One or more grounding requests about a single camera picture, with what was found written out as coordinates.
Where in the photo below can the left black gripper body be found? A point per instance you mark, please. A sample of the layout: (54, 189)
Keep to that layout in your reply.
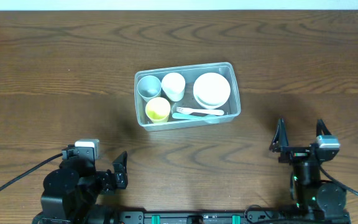
(105, 183)

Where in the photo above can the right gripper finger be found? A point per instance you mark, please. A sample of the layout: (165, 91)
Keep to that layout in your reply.
(280, 140)
(321, 128)

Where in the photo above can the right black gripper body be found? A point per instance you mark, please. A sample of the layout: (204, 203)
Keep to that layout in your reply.
(297, 157)

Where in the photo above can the yellow plastic cup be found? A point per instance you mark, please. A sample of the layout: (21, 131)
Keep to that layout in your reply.
(158, 110)

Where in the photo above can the mint green plastic spoon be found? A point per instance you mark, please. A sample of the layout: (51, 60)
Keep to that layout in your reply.
(185, 116)

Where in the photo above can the pink plastic fork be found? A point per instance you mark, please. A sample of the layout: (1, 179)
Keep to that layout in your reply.
(202, 111)

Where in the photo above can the grey plastic cup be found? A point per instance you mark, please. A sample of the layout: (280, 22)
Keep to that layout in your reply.
(149, 87)

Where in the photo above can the white plastic bowl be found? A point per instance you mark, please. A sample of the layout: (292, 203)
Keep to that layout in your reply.
(211, 90)

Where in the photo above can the white plastic cup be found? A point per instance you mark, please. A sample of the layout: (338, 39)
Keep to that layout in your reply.
(173, 84)

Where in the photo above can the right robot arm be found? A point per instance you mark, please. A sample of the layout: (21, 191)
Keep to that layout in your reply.
(316, 199)

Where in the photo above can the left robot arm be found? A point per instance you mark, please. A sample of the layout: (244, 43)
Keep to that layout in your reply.
(70, 192)

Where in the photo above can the clear plastic container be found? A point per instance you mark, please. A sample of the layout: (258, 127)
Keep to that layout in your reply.
(231, 108)

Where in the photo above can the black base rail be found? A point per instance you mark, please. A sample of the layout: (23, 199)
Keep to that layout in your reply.
(252, 215)

